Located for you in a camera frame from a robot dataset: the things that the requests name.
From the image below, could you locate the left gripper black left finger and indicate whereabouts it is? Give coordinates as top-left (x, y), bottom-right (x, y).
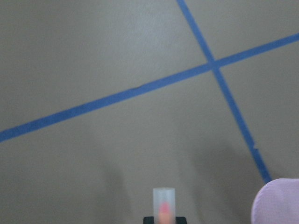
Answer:
top-left (143, 217), bottom-right (154, 224)

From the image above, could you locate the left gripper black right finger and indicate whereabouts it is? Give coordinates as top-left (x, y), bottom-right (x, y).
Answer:
top-left (175, 217), bottom-right (186, 224)

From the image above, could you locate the orange marker pen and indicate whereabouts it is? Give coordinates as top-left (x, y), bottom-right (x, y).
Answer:
top-left (153, 187), bottom-right (176, 224)

